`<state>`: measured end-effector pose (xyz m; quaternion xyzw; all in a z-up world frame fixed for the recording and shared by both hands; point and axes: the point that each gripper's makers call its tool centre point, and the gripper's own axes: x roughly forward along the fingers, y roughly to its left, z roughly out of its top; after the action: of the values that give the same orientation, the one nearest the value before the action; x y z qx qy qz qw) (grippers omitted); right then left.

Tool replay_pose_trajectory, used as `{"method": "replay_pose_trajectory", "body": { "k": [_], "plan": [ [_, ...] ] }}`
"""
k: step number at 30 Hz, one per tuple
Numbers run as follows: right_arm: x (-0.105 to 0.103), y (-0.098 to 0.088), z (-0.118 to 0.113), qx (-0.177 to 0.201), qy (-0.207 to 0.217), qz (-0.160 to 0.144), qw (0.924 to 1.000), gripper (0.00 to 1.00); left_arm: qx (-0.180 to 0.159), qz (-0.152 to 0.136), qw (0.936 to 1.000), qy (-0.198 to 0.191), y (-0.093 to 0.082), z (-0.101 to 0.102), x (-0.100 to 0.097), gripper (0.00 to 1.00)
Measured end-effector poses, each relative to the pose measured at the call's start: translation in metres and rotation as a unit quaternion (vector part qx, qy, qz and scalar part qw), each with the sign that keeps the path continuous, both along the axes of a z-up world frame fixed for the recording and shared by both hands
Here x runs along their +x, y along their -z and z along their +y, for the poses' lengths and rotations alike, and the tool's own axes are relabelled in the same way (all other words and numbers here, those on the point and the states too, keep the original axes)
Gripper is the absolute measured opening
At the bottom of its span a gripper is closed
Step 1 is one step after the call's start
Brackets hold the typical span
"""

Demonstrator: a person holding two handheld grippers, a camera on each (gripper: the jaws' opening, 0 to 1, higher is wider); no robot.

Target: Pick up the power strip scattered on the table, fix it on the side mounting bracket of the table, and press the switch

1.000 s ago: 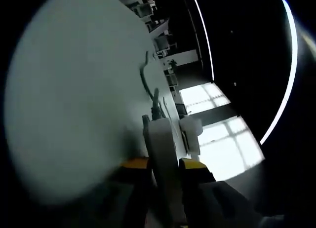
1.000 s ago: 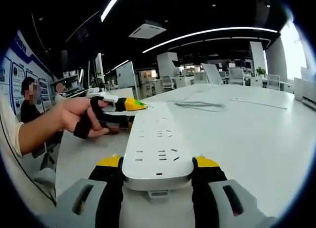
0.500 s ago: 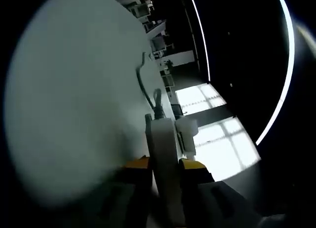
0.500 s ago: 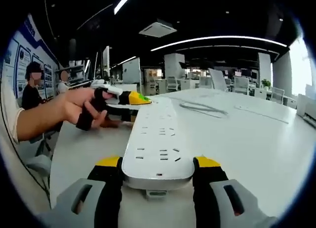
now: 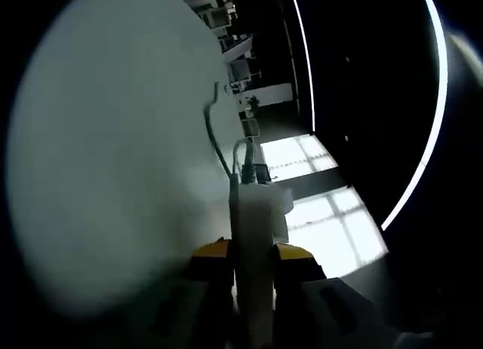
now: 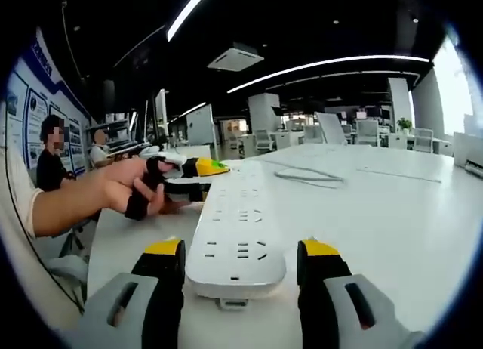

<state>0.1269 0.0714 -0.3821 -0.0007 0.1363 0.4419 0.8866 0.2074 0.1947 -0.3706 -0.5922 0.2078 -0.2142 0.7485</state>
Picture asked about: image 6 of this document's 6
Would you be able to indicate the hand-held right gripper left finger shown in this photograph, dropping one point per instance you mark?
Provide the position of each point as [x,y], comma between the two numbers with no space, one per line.
[124,315]

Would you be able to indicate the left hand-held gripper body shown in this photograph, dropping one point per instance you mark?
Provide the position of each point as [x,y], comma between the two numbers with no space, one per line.
[171,158]

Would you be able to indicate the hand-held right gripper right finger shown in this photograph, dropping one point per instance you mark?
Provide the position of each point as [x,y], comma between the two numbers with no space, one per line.
[347,315]

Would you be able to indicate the white power strip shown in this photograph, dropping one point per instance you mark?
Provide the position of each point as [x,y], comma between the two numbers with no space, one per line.
[234,220]

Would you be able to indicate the curved ceiling light strip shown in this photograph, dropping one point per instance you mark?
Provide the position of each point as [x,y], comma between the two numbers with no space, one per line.
[185,14]

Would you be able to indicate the straight ceiling light strip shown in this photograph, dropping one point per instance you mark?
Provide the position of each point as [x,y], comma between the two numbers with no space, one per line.
[320,63]

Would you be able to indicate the person's left hand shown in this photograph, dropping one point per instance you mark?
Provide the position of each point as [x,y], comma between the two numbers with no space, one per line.
[128,183]

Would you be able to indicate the white upright whiteboard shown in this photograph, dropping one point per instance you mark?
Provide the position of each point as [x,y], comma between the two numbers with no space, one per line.
[200,124]

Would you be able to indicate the white metal shelf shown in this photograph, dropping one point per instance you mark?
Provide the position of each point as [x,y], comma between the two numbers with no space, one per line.
[117,128]

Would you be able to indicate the group of white office chairs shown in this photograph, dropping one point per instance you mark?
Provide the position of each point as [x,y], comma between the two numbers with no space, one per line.
[264,137]

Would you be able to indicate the grey chair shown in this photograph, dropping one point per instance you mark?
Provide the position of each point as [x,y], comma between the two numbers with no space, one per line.
[69,269]

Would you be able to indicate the white table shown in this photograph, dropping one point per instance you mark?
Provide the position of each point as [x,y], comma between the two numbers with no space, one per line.
[377,232]

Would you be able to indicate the ceiling air conditioner unit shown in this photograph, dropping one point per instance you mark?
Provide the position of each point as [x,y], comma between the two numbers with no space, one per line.
[234,56]

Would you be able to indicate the white leaning board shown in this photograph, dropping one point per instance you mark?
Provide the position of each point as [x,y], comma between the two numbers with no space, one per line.
[330,128]

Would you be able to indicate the green potted plant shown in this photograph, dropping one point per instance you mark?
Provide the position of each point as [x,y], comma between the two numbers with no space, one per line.
[404,124]

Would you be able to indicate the blue white wall poster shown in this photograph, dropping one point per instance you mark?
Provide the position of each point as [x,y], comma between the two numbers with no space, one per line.
[34,107]

